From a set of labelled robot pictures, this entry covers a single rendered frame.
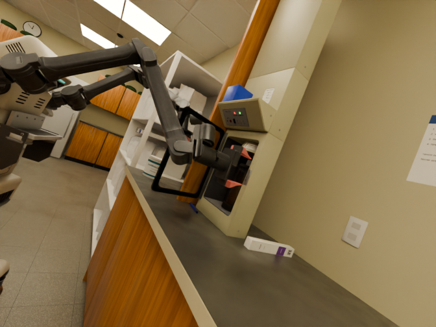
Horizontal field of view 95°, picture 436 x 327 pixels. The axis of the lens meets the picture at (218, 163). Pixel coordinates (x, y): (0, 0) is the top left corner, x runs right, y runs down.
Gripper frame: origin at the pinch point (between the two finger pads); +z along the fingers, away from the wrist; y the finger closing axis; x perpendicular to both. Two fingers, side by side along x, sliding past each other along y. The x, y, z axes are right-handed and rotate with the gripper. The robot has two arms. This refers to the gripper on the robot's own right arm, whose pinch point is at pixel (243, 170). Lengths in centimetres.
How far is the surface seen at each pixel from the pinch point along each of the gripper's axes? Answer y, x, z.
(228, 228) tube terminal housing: -24.6, 9.1, 11.2
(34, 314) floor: -119, 82, -39
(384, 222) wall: 1, -26, 54
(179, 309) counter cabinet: -38.1, -14.3, -16.3
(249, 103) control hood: 27.7, 13.7, 1.7
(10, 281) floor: -118, 110, -57
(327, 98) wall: 58, 17, 56
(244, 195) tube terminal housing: -9.2, 8.4, 12.6
